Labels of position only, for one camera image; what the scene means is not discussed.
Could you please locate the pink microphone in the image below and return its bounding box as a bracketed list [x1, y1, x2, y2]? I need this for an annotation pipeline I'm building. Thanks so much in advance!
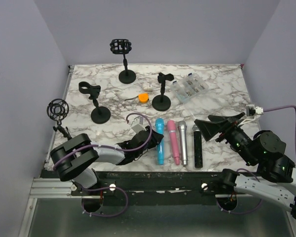
[167, 120, 180, 165]

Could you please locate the clear plastic screw box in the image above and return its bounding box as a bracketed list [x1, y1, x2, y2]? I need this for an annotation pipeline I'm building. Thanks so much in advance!
[170, 73, 209, 103]

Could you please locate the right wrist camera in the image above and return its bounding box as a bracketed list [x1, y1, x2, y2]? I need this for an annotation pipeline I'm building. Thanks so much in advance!
[240, 104, 264, 125]

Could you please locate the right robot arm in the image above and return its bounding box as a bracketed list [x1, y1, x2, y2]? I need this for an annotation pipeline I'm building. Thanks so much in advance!
[194, 113, 296, 219]

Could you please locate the black front mounting rail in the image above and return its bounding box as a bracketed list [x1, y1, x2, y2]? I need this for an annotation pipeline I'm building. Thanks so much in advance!
[71, 171, 235, 211]

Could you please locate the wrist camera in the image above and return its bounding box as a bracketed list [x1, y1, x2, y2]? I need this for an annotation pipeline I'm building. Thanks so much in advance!
[131, 116, 145, 134]
[240, 104, 264, 125]

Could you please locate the black clip stand for pink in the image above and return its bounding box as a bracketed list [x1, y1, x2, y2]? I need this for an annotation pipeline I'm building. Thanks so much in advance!
[78, 81, 111, 124]

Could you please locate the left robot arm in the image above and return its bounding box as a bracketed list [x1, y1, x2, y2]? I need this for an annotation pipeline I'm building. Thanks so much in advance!
[50, 126, 164, 195]

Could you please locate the orange tape measure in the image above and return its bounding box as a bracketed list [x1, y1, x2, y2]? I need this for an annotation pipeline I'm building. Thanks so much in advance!
[138, 93, 149, 103]

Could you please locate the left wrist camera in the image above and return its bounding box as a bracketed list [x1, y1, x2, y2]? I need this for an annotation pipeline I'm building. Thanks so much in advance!
[131, 116, 145, 134]

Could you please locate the black round base clip stand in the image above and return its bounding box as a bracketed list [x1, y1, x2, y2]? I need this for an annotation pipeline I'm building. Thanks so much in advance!
[152, 73, 174, 112]

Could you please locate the silver microphone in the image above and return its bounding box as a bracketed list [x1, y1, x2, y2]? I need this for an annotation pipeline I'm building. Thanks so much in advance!
[178, 120, 188, 166]

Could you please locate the blue microphone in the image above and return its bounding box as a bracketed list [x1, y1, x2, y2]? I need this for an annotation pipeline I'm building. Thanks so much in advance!
[155, 118, 164, 165]

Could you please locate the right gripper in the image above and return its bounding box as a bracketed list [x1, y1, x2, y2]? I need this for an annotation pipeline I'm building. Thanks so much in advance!
[194, 112, 257, 164]

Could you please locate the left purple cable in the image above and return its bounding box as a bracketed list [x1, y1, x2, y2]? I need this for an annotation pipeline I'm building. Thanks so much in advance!
[53, 113, 153, 218]

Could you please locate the white earbud case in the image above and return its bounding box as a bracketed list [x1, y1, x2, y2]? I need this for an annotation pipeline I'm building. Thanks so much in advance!
[143, 84, 153, 92]

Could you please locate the black speckled microphone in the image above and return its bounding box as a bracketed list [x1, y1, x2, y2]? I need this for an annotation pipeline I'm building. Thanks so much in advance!
[192, 124, 203, 168]

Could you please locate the black tripod shock mount stand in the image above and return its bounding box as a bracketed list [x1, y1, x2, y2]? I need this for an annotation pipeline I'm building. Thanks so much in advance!
[46, 99, 72, 140]

